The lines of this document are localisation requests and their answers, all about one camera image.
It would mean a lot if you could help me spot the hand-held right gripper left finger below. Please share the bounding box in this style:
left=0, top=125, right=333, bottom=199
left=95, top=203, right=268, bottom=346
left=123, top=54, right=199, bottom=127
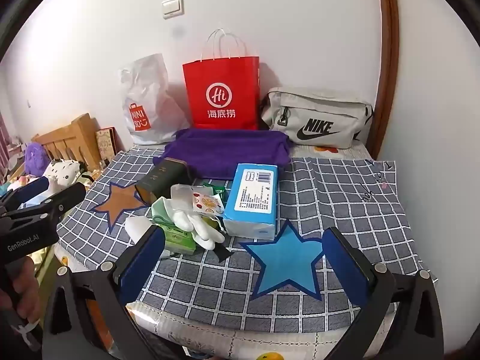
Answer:
left=43, top=225, right=166, bottom=360

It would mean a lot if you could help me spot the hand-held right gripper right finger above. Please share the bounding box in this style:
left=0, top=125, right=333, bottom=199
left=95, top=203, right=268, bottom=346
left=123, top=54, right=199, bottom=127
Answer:
left=322, top=227, right=445, bottom=360

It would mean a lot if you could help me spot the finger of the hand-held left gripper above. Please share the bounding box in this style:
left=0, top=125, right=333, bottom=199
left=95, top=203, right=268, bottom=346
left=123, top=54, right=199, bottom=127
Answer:
left=0, top=176, right=50, bottom=211
left=0, top=184, right=87, bottom=229

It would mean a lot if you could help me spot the white sponge block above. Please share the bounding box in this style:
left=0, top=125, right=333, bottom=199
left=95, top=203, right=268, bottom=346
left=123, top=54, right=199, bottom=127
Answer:
left=125, top=215, right=152, bottom=244

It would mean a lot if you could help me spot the green wet wipes pack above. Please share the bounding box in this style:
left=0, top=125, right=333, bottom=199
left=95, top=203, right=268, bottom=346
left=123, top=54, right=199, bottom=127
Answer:
left=152, top=221, right=197, bottom=254

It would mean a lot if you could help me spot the white glove with mint cuff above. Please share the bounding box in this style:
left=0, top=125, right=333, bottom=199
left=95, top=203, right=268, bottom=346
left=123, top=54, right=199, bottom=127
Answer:
left=152, top=195, right=226, bottom=250

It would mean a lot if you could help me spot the black watch strap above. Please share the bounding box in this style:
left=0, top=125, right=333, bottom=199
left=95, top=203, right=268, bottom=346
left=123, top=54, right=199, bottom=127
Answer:
left=208, top=225, right=235, bottom=263

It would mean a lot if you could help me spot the clear fruit print packet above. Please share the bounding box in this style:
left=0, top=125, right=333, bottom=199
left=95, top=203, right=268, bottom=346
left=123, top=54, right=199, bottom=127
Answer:
left=170, top=184, right=226, bottom=214

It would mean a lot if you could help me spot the green sachet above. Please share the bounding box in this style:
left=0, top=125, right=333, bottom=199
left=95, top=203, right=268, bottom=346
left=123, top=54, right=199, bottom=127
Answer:
left=195, top=182, right=226, bottom=199

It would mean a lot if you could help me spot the person's left hand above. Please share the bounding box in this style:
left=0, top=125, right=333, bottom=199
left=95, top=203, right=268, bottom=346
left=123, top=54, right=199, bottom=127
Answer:
left=13, top=259, right=40, bottom=325

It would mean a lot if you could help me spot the white dotted cloth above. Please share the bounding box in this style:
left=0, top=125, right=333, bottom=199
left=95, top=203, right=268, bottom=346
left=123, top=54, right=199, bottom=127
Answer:
left=43, top=159, right=85, bottom=192

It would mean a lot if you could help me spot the purple plush toy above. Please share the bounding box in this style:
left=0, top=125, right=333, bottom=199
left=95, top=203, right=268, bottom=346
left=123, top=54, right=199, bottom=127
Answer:
left=24, top=142, right=49, bottom=177

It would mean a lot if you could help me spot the pink striped curtain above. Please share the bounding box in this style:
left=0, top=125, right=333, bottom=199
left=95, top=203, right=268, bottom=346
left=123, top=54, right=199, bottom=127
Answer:
left=0, top=110, right=12, bottom=166

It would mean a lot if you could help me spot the wooden headboard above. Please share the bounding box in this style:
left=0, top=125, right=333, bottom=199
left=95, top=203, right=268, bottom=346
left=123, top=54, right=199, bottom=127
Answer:
left=32, top=112, right=102, bottom=173

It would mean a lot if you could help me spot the framed picture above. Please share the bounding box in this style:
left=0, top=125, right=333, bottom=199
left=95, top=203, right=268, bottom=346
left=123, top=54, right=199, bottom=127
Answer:
left=95, top=127, right=117, bottom=158

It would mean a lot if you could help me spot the grey checked blanket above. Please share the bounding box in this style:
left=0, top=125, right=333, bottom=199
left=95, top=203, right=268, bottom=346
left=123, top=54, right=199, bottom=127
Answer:
left=56, top=146, right=437, bottom=331

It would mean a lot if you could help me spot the dark green tin box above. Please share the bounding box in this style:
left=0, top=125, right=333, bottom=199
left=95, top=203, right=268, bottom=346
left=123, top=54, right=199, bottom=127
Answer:
left=134, top=157, right=188, bottom=205

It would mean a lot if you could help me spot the blue tissue pack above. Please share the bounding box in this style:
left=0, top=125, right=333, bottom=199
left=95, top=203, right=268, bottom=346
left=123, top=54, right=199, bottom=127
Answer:
left=223, top=163, right=280, bottom=241

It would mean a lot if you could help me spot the white plastic shopping bag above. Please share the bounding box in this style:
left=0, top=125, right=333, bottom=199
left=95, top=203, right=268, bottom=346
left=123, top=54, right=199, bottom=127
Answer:
left=119, top=53, right=192, bottom=145

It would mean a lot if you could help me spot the purple towel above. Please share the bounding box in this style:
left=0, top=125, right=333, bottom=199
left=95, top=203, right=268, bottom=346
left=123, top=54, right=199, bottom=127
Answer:
left=152, top=128, right=291, bottom=181

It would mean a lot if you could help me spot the grey waist bag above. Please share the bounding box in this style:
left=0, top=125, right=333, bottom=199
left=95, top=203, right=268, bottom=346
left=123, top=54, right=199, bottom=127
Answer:
left=260, top=87, right=376, bottom=146

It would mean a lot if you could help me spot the red paper bag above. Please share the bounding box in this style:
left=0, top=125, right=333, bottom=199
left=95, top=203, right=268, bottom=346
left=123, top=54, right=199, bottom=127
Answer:
left=182, top=28, right=260, bottom=131

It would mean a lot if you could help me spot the white light switch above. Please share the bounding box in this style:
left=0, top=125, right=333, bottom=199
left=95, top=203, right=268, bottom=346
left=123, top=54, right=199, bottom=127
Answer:
left=162, top=0, right=185, bottom=19

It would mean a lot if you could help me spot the brown wooden door frame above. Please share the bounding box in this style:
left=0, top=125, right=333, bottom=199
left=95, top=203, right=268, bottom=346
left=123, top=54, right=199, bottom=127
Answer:
left=365, top=0, right=400, bottom=158

